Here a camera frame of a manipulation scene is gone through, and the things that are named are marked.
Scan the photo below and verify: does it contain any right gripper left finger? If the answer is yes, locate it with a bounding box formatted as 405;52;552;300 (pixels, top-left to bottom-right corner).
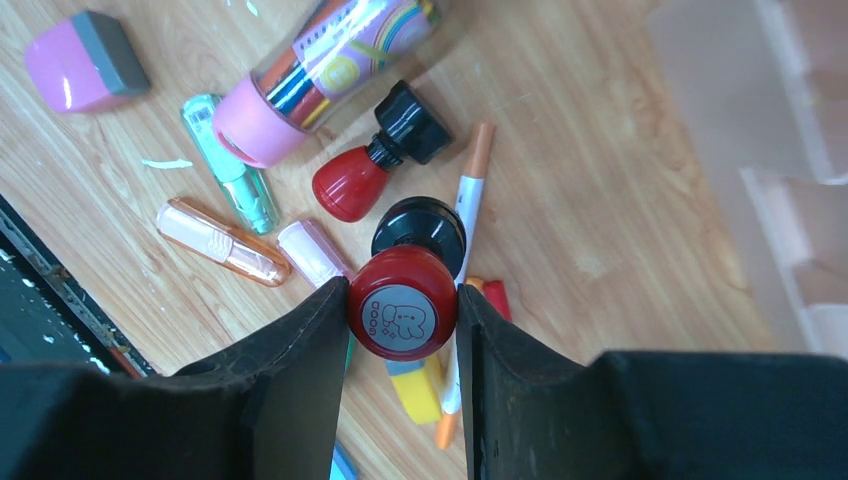
1;277;349;479

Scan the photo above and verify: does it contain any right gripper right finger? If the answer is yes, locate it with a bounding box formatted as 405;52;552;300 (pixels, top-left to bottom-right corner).
456;287;847;479

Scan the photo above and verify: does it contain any red round stamp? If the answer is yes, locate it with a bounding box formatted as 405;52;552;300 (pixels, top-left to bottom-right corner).
347;196;467;362

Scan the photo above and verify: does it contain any pink plastic file organizer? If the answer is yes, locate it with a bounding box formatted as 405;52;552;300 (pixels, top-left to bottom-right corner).
647;1;847;357

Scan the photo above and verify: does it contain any blue mini highlighter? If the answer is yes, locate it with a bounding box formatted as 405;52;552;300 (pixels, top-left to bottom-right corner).
329;441;359;480

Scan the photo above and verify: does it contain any teal eraser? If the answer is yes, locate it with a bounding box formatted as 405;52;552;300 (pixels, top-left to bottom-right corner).
344;331;358;373

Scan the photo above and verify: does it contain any yellow mini highlighter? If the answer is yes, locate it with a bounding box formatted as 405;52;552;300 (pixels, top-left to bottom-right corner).
384;354;443;425

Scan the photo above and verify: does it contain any red cap white marker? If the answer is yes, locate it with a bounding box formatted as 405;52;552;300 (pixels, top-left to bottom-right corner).
483;280;513;323

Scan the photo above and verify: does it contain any pink mini highlighter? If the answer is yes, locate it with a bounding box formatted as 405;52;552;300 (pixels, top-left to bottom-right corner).
276;218;354;289

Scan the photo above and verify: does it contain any orange mini highlighter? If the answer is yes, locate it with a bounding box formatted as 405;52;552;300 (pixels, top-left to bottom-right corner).
155;198;291;287

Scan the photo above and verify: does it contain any green mini highlighter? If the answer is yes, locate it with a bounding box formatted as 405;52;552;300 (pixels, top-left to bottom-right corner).
180;93;279;236

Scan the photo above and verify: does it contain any orange cap white marker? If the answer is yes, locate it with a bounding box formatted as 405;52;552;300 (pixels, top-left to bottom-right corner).
455;123;496;286

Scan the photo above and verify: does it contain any red black stamp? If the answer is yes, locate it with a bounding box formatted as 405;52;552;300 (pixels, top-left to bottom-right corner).
312;80;454;223

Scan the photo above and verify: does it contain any pink highlighter pack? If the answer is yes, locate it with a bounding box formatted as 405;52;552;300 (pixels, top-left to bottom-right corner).
212;1;456;168

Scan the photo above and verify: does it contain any pink eraser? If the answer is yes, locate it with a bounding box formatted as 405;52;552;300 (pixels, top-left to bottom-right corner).
24;10;151;114

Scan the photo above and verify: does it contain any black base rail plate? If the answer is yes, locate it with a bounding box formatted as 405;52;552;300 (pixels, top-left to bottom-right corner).
1;199;156;378

